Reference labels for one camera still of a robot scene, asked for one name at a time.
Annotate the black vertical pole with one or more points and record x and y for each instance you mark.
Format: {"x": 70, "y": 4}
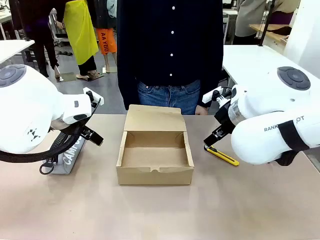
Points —
{"x": 266, "y": 22}

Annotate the person in dark shirt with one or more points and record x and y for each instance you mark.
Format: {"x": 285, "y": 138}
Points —
{"x": 170, "y": 50}

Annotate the mannequin with orange shorts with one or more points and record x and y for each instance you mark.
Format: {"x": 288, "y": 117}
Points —
{"x": 106, "y": 40}

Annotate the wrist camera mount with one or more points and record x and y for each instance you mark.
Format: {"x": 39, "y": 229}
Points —
{"x": 93, "y": 93}
{"x": 212, "y": 96}

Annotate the yellow utility knife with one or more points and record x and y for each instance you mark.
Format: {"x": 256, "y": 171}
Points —
{"x": 222, "y": 156}

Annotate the grey CAMPUS pencil case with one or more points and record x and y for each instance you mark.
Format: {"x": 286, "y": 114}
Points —
{"x": 70, "y": 160}

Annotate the flat grey floor plate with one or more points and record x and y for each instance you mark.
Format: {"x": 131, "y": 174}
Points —
{"x": 67, "y": 76}

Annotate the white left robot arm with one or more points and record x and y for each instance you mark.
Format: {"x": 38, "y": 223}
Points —
{"x": 25, "y": 112}

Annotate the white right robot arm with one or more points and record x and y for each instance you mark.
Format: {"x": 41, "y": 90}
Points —
{"x": 270, "y": 110}

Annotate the person's left forearm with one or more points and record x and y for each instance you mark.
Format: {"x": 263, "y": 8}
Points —
{"x": 212, "y": 82}

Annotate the person in yellow apron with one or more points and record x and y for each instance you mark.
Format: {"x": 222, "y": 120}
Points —
{"x": 80, "y": 32}

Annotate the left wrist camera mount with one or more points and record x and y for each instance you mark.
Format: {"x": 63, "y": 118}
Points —
{"x": 93, "y": 93}

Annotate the person's right forearm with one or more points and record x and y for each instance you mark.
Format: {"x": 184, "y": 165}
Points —
{"x": 125, "y": 85}

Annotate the wooden table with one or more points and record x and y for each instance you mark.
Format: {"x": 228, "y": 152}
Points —
{"x": 272, "y": 33}

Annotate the person in grey top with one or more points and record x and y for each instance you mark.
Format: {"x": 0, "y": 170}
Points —
{"x": 250, "y": 20}

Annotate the brown cardboard box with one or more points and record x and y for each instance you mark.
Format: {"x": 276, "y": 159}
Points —
{"x": 155, "y": 172}

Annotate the person in black and purple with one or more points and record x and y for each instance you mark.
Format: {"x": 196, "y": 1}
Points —
{"x": 40, "y": 32}

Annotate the white table with grey leg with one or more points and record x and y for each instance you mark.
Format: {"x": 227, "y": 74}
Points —
{"x": 12, "y": 50}

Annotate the person's left hand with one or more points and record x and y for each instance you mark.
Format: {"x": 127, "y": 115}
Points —
{"x": 201, "y": 110}

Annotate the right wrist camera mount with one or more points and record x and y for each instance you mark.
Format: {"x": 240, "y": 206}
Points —
{"x": 212, "y": 96}

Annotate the large white table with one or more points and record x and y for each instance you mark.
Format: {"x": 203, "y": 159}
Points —
{"x": 250, "y": 62}

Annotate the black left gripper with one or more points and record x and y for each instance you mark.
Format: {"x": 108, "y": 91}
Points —
{"x": 80, "y": 130}

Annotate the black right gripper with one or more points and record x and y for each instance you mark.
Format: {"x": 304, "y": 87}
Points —
{"x": 225, "y": 116}

